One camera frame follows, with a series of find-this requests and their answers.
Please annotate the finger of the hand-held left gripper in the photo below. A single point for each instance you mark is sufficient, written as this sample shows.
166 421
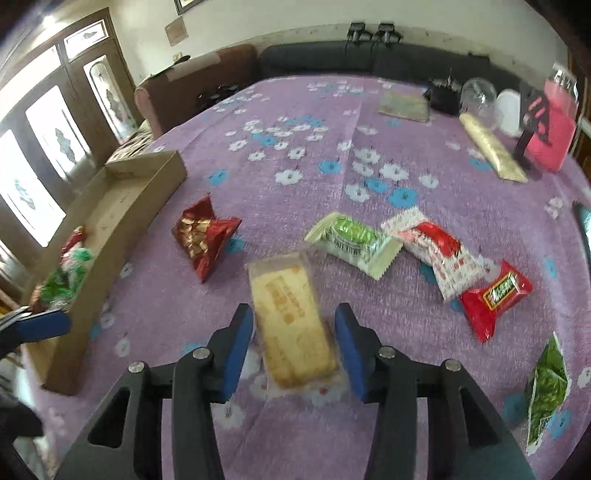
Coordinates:
44 325

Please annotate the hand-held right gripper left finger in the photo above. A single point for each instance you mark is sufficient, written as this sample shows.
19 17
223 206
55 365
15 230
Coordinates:
238 353

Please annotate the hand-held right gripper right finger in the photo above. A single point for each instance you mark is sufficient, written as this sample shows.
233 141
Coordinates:
353 357

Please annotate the clear biscuit packet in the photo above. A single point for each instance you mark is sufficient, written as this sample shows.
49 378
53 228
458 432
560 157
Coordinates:
288 314

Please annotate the cardboard box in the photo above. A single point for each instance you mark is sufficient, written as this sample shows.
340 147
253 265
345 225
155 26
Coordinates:
120 217

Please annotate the small green white packet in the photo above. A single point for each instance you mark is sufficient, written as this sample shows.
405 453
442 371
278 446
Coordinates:
54 288
77 263

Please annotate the small red snack packet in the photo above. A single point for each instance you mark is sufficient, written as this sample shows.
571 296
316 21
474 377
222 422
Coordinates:
74 239

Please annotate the green white snack packet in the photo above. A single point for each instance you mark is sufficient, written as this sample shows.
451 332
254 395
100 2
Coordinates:
353 240

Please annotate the red gold snack packet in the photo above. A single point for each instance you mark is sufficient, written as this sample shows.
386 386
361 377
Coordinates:
201 235

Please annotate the red white snack packet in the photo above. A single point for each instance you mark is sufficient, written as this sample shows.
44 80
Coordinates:
436 249

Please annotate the red packet with green label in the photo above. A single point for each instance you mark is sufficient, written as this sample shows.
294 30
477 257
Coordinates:
494 300

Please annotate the green leafy print packet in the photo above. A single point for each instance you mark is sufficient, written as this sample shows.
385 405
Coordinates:
547 383

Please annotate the wooden glass door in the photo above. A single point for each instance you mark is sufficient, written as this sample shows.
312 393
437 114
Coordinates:
55 124

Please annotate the purple floral tablecloth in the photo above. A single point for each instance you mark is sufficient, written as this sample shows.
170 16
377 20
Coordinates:
295 152

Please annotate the long yellow biscuit packet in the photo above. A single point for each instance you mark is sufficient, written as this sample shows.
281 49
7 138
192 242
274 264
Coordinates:
491 145

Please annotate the flat greenish packet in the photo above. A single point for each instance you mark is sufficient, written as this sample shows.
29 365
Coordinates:
404 106

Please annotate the brown armchair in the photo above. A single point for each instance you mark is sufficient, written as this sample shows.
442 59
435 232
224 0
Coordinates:
194 87

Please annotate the black pouch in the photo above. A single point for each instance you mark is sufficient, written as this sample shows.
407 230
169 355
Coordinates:
443 97

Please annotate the white rounded object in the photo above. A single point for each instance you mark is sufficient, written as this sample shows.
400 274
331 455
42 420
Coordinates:
508 113

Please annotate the dark grey sofa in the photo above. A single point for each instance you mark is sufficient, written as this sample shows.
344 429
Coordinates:
323 60

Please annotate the pink bag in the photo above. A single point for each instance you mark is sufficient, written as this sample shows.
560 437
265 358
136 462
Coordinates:
556 134

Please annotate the black phone stand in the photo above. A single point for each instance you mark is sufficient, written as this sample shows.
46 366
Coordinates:
535 115

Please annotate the black clamp device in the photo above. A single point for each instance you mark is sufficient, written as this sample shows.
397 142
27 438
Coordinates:
356 33
385 33

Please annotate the pink wall notice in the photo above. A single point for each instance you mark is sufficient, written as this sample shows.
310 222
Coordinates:
175 31

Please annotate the framed wall picture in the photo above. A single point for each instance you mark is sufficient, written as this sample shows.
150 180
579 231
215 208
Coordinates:
187 5

